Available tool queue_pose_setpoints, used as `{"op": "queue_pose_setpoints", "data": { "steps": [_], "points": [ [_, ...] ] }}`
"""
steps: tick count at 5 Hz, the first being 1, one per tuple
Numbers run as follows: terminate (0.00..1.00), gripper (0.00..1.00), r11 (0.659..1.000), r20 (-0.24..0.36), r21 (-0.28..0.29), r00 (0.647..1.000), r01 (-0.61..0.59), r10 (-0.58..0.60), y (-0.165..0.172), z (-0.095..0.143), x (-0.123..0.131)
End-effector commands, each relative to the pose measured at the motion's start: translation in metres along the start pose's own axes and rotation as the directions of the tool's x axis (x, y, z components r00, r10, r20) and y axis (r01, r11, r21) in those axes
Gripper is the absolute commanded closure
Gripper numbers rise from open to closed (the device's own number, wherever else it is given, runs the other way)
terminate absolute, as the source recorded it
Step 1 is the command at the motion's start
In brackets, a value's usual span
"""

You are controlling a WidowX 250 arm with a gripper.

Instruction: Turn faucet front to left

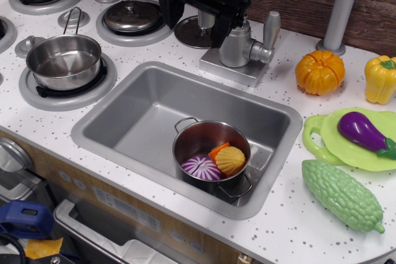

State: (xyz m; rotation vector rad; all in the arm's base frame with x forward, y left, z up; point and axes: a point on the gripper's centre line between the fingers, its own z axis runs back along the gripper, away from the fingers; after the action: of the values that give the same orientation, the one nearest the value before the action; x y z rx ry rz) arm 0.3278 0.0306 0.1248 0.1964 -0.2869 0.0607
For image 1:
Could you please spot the silver toy faucet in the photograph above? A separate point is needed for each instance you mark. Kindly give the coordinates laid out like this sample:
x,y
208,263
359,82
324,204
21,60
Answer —
x,y
241,58

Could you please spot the dark steel lid on counter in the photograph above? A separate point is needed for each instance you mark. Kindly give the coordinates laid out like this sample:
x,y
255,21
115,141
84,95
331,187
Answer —
x,y
195,31

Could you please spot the middle stove burner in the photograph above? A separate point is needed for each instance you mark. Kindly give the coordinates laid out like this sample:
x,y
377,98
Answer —
x,y
159,31

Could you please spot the steel pot lid on burner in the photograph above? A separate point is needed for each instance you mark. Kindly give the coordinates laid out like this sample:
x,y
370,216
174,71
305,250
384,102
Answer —
x,y
131,16

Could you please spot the grey sink basin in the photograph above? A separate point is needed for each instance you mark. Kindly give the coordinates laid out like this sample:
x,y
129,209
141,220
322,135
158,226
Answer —
x,y
159,117

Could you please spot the grey stove knob middle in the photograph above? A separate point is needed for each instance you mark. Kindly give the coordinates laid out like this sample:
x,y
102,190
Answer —
x,y
73,18

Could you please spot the orange toy pumpkin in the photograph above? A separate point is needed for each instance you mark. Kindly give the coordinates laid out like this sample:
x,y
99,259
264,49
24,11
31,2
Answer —
x,y
320,72

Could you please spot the orange toy carrot piece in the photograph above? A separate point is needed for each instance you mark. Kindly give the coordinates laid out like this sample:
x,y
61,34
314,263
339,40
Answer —
x,y
214,152

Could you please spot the yellow toy shell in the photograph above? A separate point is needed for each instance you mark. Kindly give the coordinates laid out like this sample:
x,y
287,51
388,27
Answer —
x,y
230,160

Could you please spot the purple white toy onion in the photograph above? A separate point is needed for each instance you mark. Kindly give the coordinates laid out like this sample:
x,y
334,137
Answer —
x,y
203,168

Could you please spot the grey support pole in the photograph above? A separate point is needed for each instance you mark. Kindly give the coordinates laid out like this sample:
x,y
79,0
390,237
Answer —
x,y
333,40

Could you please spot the front stove burner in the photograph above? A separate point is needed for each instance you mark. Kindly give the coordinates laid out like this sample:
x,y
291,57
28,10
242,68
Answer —
x,y
27,88

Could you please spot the grey stove knob front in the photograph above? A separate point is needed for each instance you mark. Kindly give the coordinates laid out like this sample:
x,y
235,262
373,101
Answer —
x,y
23,47

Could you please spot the yellow toy bell pepper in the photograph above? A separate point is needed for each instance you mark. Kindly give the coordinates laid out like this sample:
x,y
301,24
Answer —
x,y
380,79

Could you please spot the purple toy eggplant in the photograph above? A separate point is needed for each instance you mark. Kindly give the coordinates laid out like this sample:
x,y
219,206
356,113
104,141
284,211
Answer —
x,y
358,129

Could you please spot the far left stove burner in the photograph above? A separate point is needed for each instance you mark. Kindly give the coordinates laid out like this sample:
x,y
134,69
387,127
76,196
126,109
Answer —
x,y
8,34

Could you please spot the light green toy plate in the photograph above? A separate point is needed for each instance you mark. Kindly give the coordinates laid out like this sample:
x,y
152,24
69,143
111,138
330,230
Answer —
x,y
322,139

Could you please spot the grey oven knob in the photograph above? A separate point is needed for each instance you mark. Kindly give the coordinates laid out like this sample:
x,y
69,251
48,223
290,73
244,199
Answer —
x,y
13,157

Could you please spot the toy oven door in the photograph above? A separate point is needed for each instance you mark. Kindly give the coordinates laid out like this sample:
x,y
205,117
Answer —
x,y
107,239

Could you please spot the green toy bitter gourd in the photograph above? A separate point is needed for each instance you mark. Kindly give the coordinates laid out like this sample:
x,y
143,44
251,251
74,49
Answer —
x,y
345,197

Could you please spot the blue clamp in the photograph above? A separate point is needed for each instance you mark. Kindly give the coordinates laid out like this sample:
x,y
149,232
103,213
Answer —
x,y
26,220

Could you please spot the yellow tape piece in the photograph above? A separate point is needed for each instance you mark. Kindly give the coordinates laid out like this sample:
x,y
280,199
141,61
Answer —
x,y
41,248

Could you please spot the steel pot with handles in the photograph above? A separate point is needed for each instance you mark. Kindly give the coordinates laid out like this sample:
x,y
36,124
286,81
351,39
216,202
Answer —
x,y
198,139

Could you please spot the steel saucepan with handle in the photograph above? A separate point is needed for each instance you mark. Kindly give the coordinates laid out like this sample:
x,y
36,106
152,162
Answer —
x,y
65,62

